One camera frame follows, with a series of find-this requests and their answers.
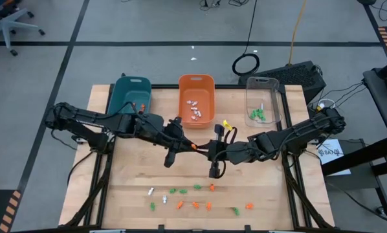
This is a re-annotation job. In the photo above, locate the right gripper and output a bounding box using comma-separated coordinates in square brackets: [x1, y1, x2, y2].
[197, 124, 258, 179]

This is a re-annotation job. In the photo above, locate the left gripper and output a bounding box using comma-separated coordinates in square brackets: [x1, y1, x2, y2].
[157, 116, 197, 168]

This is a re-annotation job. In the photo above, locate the orange plastic bin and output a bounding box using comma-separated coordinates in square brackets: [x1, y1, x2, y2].
[177, 74, 216, 129]

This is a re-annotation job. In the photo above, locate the teal plastic bin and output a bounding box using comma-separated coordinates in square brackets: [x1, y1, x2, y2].
[106, 75, 153, 118]

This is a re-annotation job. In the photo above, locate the clear plastic bin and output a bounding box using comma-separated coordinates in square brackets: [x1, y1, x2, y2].
[245, 76, 283, 128]

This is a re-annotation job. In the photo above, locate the black computer case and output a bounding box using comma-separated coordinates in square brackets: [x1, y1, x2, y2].
[238, 60, 327, 105]

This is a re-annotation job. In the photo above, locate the white printed paper sheet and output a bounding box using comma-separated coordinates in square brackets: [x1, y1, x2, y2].
[316, 139, 352, 177]

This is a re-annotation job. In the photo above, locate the black side desk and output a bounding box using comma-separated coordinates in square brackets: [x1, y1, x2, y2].
[321, 56, 387, 217]

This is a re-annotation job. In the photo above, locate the grey-legged office chair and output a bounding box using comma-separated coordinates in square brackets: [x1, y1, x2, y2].
[0, 0, 46, 56]

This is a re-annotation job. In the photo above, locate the black cable with coil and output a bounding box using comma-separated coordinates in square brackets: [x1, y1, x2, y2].
[231, 0, 261, 77]

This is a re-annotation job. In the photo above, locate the white cable coil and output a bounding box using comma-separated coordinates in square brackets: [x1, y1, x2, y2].
[315, 98, 337, 111]

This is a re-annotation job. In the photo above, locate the black cable bundle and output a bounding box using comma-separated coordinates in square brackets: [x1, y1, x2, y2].
[198, 0, 248, 8]

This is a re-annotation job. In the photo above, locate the thin yellow cable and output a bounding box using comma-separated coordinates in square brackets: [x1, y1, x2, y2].
[287, 0, 308, 65]

